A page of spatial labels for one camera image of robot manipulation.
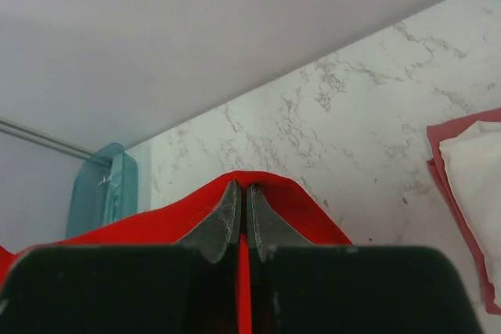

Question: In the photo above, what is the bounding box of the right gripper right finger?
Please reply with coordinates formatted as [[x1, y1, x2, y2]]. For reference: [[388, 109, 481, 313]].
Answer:
[[247, 185, 482, 333]]

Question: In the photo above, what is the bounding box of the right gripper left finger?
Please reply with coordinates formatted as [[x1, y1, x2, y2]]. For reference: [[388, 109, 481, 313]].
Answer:
[[1, 181, 241, 333]]

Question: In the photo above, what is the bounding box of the red t shirt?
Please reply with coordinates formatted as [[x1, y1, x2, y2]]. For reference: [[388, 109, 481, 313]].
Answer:
[[1, 171, 349, 333]]

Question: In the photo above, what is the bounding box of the teal transparent plastic bin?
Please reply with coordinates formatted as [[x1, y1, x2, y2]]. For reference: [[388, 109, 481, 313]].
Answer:
[[66, 142, 139, 239]]

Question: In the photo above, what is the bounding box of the pink folded t shirt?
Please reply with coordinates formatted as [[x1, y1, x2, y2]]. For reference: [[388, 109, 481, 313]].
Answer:
[[425, 106, 501, 315]]

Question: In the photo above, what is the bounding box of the white folded t shirt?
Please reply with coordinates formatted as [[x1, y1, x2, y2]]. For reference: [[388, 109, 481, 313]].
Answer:
[[439, 121, 500, 287]]

